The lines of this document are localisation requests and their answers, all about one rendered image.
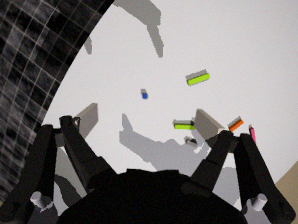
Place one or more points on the pink rod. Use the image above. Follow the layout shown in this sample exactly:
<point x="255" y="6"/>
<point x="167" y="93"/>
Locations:
<point x="252" y="133"/>

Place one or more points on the orange rod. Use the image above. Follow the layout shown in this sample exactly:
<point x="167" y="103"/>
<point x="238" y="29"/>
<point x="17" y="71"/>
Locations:
<point x="236" y="125"/>

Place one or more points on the lime green rod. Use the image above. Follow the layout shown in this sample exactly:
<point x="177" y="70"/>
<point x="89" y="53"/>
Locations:
<point x="198" y="79"/>
<point x="184" y="126"/>

